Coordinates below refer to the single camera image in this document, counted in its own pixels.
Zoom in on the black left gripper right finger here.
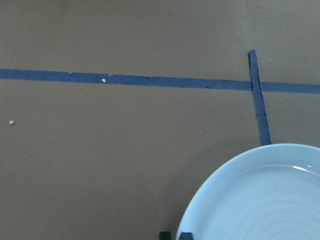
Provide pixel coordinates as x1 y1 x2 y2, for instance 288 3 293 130
178 232 194 240

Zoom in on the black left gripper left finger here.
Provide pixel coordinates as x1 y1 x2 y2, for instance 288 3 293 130
159 231 172 240

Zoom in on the light blue plate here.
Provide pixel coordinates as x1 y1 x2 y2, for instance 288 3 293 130
176 143 320 240

